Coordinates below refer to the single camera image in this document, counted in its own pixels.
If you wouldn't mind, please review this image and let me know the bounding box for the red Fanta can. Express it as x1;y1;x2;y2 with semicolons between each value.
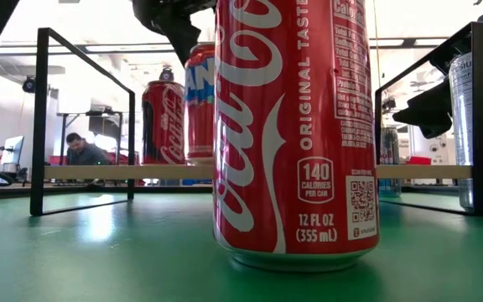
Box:
184;41;216;165

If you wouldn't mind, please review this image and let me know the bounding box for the white monitor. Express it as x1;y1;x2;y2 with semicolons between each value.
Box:
1;135;25;165

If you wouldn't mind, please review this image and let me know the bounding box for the wooden shelf with black frame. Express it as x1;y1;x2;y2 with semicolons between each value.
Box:
29;21;483;217

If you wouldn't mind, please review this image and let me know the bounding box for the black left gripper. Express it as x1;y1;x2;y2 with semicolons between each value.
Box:
131;0;217;66

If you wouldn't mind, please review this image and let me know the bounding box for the black background table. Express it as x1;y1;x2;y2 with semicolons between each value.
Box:
55;108;124;165

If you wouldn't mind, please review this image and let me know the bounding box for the green table mat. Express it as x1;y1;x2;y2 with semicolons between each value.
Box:
0;190;483;302

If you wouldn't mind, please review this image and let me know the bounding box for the blue silver Red Bull can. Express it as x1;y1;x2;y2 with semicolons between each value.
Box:
378;128;403;198

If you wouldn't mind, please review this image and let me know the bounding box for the Star Wars Coca-Cola can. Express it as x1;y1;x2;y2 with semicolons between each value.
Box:
211;0;381;273
141;80;187;165

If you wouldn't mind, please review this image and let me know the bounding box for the person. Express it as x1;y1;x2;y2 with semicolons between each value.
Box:
65;132;108;166

